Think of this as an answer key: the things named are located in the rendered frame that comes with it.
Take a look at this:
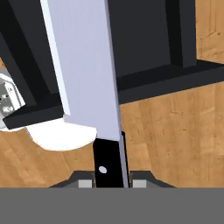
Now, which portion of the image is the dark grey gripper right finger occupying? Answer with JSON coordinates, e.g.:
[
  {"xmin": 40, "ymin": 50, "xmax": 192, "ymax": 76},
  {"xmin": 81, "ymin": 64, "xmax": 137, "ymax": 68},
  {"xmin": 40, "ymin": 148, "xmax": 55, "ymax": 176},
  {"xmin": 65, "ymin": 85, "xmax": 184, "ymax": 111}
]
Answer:
[{"xmin": 128, "ymin": 171, "xmax": 178, "ymax": 189}]

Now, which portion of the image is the knife with black handle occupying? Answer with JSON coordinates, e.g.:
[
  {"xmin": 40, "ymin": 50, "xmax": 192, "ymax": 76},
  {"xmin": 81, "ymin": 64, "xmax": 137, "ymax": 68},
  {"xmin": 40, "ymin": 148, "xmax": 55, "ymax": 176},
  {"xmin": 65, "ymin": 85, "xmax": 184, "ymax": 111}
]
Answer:
[{"xmin": 39, "ymin": 0, "xmax": 130, "ymax": 189}]

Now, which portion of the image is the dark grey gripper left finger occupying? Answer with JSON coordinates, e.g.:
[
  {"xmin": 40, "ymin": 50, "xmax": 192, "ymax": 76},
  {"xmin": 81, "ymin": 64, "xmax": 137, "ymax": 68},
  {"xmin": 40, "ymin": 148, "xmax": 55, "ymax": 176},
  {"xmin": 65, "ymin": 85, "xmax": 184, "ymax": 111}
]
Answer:
[{"xmin": 48, "ymin": 171, "xmax": 96, "ymax": 189}]

